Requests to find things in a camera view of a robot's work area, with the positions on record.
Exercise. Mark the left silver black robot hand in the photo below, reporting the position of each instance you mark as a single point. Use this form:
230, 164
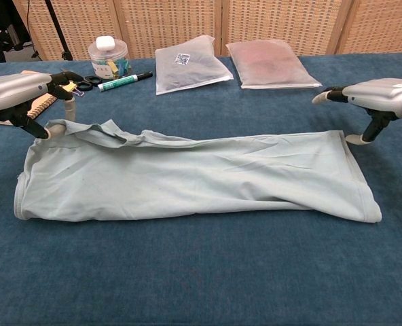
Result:
11, 95

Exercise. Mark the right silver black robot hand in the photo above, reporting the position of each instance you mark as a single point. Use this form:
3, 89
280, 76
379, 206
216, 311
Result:
381, 96

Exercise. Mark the light green t-shirt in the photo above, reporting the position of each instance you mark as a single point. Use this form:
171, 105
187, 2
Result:
187, 180

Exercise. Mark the kraft spiral notebook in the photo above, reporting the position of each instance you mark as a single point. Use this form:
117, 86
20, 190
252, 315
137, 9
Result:
43, 106

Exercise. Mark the gold binder clip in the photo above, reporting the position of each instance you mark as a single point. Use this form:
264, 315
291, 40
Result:
71, 87

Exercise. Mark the black tripod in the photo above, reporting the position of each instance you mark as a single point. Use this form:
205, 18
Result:
53, 17

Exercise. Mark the white earbuds case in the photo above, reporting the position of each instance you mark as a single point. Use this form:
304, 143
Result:
104, 43

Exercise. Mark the green white marker pen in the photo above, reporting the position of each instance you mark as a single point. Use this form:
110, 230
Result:
119, 82

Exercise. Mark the frosted bag with red garment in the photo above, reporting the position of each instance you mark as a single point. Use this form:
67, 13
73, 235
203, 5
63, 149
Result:
272, 68

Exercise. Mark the clear jar of clips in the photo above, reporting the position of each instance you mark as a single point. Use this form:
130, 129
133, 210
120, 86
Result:
120, 56

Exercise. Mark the wicker folding screen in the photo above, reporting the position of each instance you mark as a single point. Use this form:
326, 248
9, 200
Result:
170, 27

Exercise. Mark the frosted bag with dark garment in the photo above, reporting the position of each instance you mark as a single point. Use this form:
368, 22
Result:
187, 74

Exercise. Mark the dark teal carpeted table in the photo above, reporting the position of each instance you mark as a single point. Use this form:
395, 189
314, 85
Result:
201, 288

